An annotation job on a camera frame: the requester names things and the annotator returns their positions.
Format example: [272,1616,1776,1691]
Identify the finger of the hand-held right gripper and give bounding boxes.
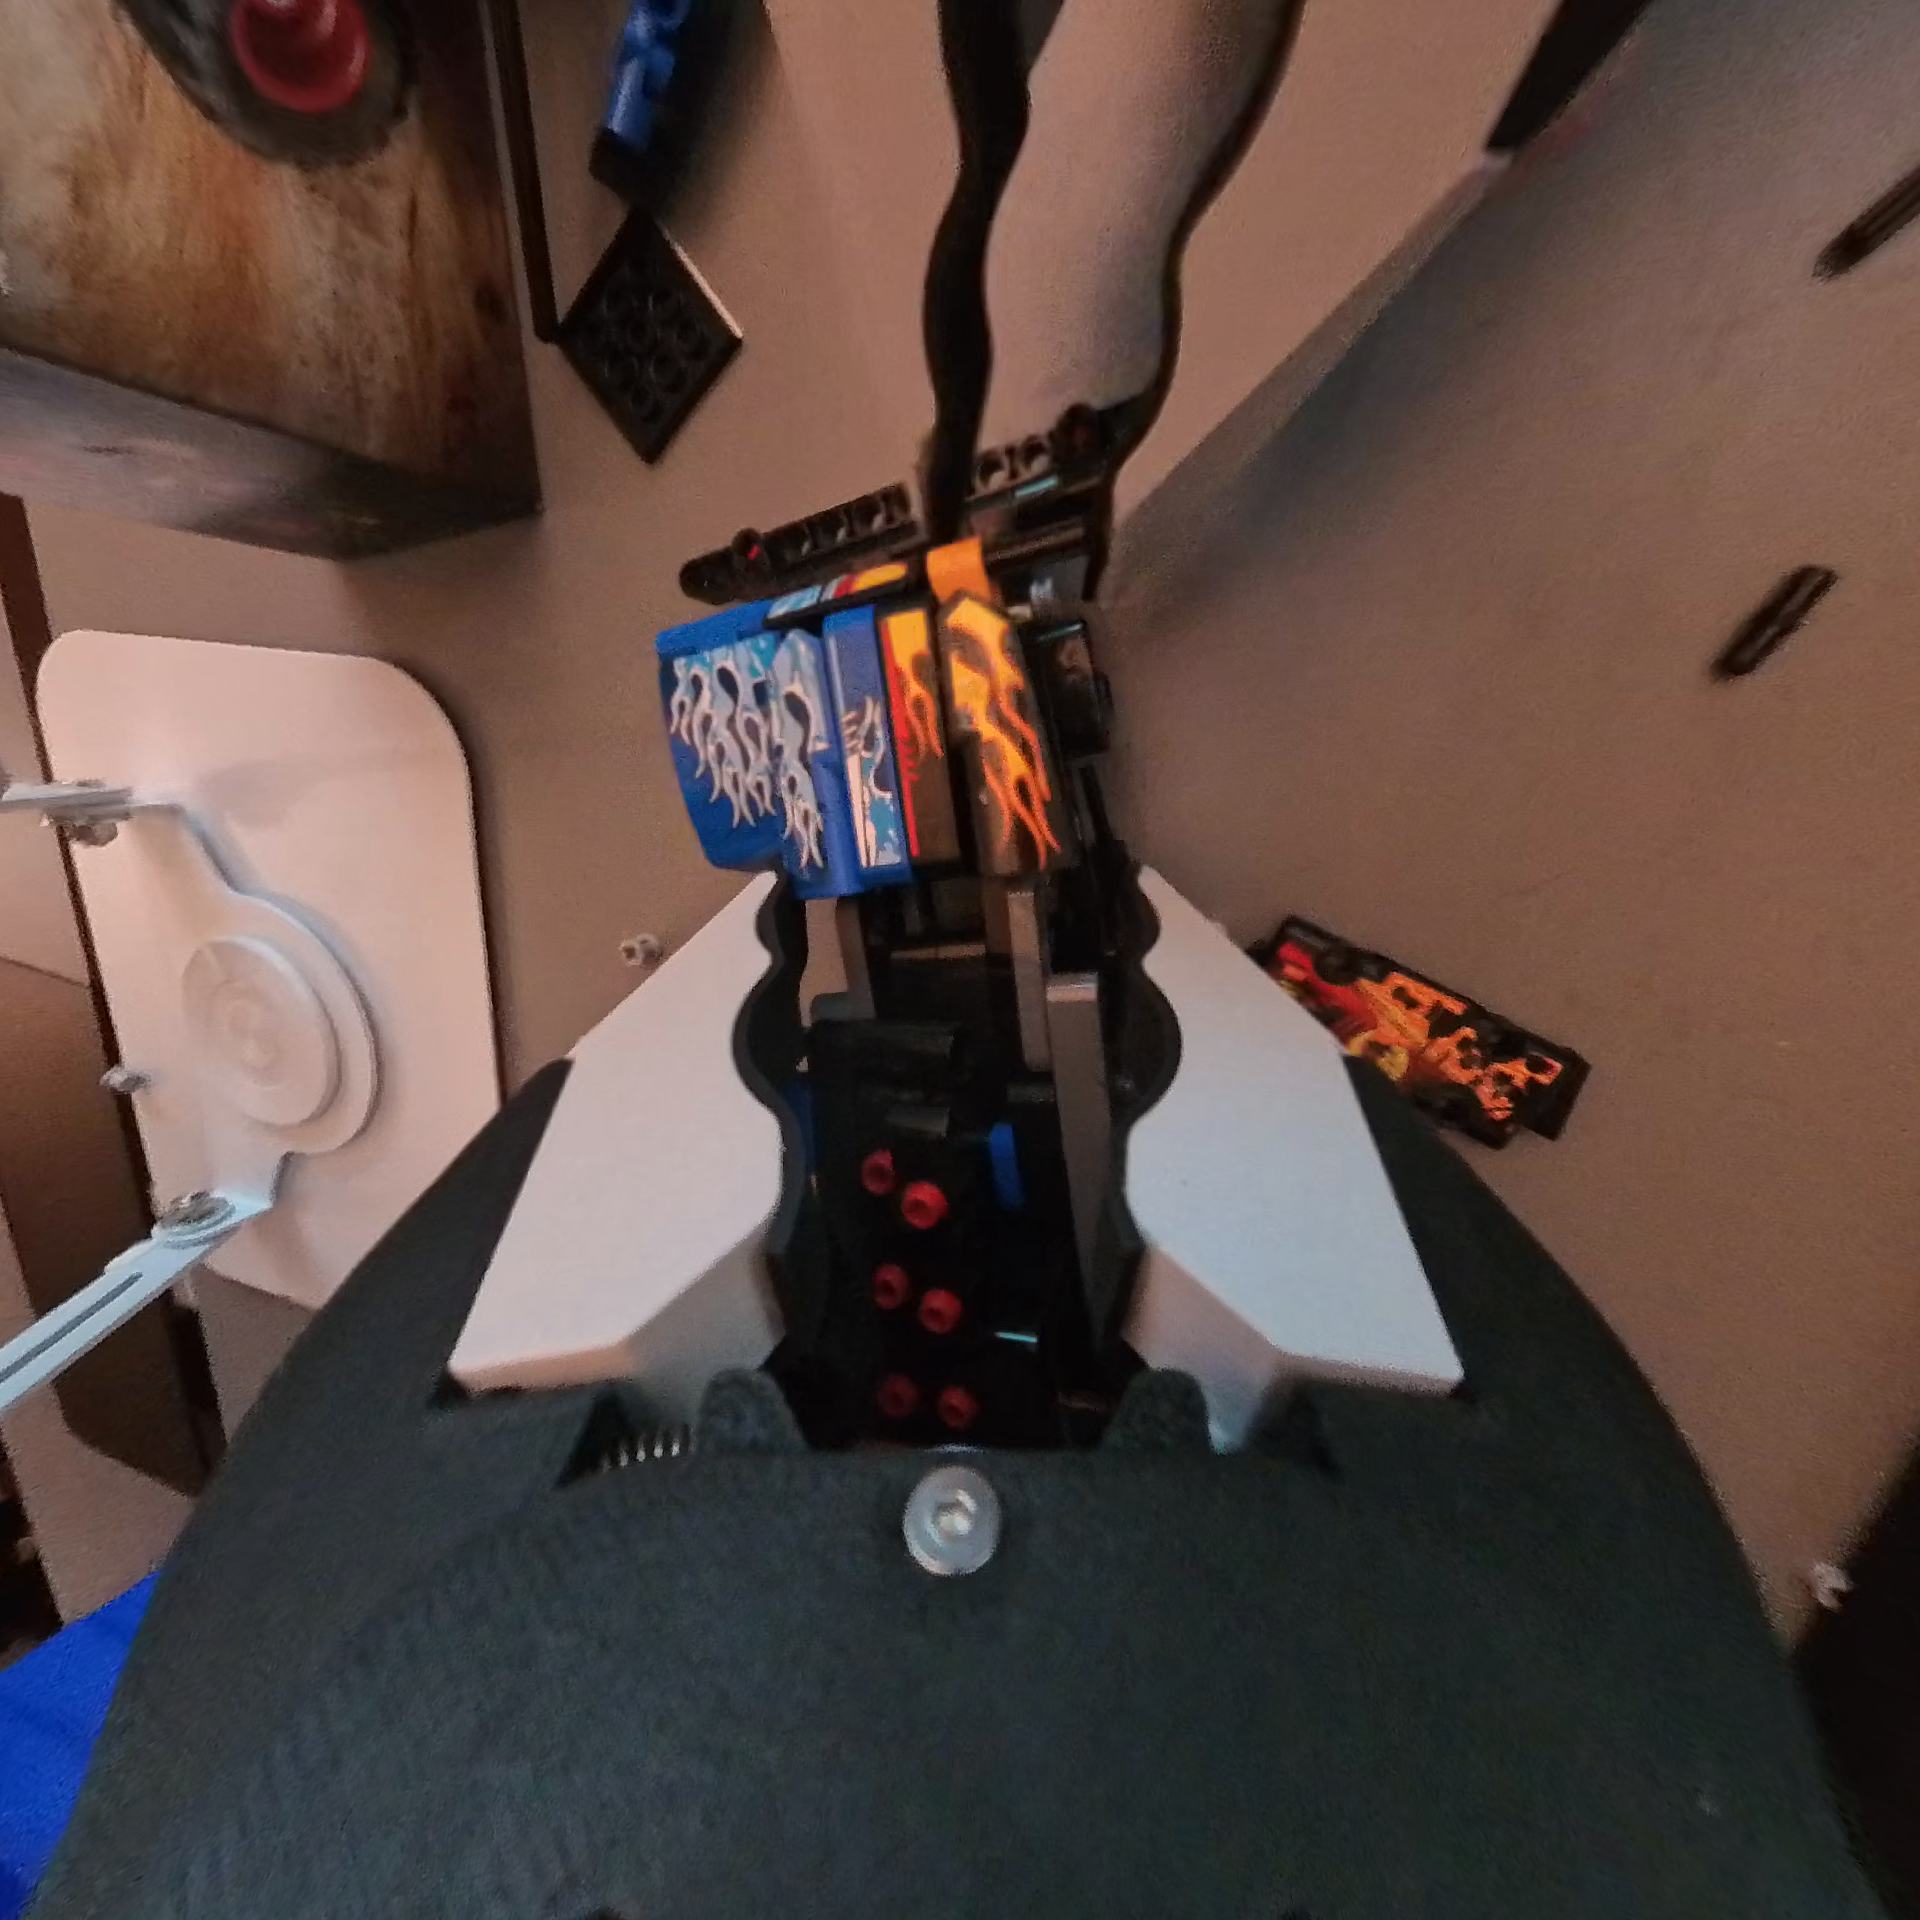
[1101,0,1565,520]
[767,0,1032,539]

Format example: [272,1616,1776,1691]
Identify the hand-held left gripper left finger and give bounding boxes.
[448,874,810,1449]

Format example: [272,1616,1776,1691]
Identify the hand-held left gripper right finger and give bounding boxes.
[1117,867,1468,1454]

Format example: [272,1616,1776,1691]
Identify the black orange print side panel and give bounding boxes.
[1247,920,1588,1150]

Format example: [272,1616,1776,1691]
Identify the blue beam piece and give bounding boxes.
[590,0,698,203]

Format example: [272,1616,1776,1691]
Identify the black truck body shell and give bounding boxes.
[655,403,1119,1454]

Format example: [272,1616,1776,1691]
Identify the black square panel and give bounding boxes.
[554,211,744,464]

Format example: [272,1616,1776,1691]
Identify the white tilted board stand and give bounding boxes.
[0,632,505,1412]

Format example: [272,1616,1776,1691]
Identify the black axle pin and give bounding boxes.
[1709,567,1839,682]
[1812,166,1920,283]

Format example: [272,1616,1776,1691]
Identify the toy set cardboard box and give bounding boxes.
[0,0,542,561]

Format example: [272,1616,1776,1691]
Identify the black perforated seat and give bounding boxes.
[1791,1440,1920,1920]

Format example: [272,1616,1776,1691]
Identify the blue plastic item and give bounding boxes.
[0,1569,160,1920]

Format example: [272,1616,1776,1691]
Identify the brown desk cable flap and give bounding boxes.
[0,960,225,1502]

